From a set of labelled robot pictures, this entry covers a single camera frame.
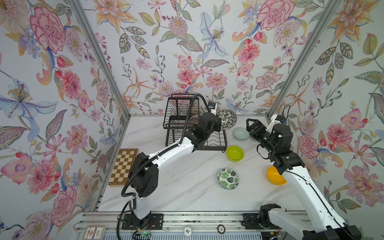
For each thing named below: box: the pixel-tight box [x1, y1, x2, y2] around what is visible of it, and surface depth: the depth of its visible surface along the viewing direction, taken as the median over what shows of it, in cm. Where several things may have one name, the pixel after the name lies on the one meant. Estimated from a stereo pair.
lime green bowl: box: [226, 145, 245, 162], surface depth 99 cm
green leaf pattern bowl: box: [217, 168, 240, 190], surface depth 88 cm
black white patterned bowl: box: [216, 109, 237, 130], surface depth 82 cm
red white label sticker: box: [83, 225, 106, 240], surface depth 72 cm
